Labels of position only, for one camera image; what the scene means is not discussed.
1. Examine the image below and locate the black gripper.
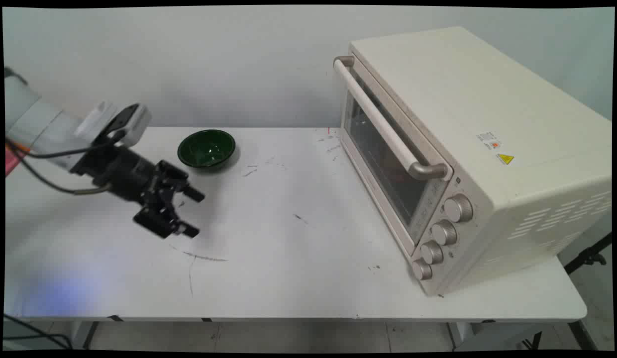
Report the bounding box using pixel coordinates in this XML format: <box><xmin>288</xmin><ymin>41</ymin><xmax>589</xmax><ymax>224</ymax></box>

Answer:
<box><xmin>70</xmin><ymin>143</ymin><xmax>206</xmax><ymax>240</ymax></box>

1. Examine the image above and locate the oven glass door with handle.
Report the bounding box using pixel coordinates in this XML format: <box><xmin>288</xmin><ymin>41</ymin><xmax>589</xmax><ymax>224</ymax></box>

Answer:
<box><xmin>333</xmin><ymin>56</ymin><xmax>454</xmax><ymax>257</ymax></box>

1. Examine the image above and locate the dark green bowl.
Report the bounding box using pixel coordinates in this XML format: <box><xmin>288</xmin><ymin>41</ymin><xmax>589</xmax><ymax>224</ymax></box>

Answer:
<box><xmin>177</xmin><ymin>129</ymin><xmax>236</xmax><ymax>169</ymax></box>

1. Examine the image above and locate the white table leg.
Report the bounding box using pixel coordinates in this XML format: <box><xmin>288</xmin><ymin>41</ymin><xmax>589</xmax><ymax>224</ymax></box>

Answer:
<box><xmin>447</xmin><ymin>322</ymin><xmax>476</xmax><ymax>350</ymax></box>
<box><xmin>69</xmin><ymin>321</ymin><xmax>99</xmax><ymax>350</ymax></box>

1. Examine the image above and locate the pink object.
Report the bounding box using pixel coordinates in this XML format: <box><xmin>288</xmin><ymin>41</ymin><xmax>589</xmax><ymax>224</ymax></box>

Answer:
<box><xmin>5</xmin><ymin>143</ymin><xmax>28</xmax><ymax>178</ymax></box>

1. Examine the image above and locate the silver oven knob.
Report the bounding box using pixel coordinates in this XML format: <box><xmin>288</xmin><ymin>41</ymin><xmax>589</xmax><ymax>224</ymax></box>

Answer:
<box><xmin>431</xmin><ymin>220</ymin><xmax>458</xmax><ymax>247</ymax></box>
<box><xmin>412</xmin><ymin>259</ymin><xmax>433</xmax><ymax>281</ymax></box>
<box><xmin>420</xmin><ymin>241</ymin><xmax>445</xmax><ymax>266</ymax></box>
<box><xmin>443</xmin><ymin>194</ymin><xmax>474</xmax><ymax>223</ymax></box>

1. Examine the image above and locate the white label sticker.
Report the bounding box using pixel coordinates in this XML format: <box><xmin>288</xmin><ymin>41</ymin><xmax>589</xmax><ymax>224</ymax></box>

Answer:
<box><xmin>477</xmin><ymin>131</ymin><xmax>503</xmax><ymax>151</ymax></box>

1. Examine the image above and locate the cream toaster oven body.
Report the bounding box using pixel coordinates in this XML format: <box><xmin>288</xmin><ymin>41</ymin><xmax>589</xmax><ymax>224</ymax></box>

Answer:
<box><xmin>338</xmin><ymin>26</ymin><xmax>613</xmax><ymax>297</ymax></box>

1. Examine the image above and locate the black tripod stand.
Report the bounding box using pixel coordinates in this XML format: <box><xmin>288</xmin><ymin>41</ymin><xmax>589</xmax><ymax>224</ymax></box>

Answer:
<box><xmin>564</xmin><ymin>231</ymin><xmax>613</xmax><ymax>275</ymax></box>

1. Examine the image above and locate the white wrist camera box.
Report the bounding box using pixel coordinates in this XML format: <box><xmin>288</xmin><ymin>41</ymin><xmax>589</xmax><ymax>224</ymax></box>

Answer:
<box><xmin>75</xmin><ymin>101</ymin><xmax>153</xmax><ymax>148</ymax></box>

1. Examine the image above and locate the black cable with metal end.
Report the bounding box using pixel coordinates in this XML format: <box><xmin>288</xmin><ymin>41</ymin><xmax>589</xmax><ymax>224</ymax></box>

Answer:
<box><xmin>17</xmin><ymin>155</ymin><xmax>112</xmax><ymax>195</ymax></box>

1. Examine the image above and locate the black floor cable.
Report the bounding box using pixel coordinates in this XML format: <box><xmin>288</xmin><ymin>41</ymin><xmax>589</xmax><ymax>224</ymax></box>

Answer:
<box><xmin>4</xmin><ymin>313</ymin><xmax>73</xmax><ymax>350</ymax></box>

